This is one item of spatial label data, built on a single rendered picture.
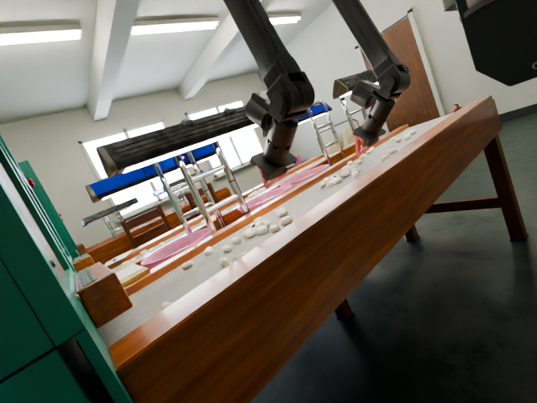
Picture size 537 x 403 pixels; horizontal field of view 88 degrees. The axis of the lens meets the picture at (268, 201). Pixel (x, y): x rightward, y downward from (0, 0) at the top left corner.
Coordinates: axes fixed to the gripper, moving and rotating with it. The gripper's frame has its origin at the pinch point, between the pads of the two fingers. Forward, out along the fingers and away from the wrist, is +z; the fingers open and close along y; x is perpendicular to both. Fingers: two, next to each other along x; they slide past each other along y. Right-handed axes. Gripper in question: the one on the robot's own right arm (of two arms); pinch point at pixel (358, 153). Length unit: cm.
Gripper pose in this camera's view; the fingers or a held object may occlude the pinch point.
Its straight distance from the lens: 101.5
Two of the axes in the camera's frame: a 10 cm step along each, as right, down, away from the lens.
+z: -1.7, 6.7, 7.2
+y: -7.1, 4.2, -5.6
